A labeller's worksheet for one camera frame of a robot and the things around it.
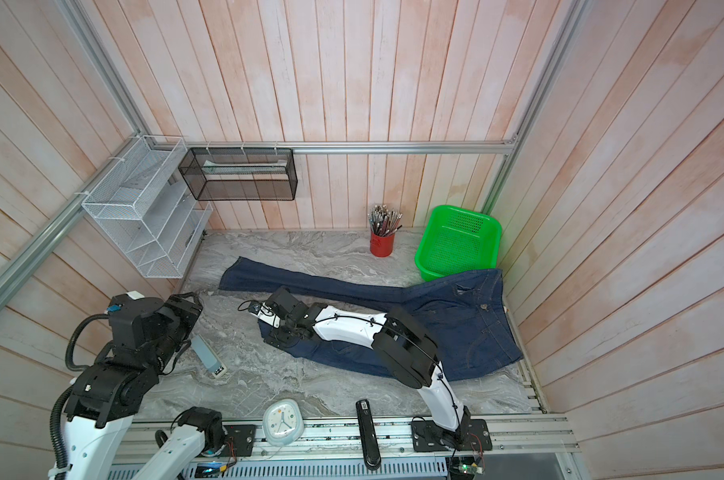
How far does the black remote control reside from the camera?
27.4 inches

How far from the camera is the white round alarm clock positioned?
0.74 metres

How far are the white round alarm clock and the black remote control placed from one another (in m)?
0.15
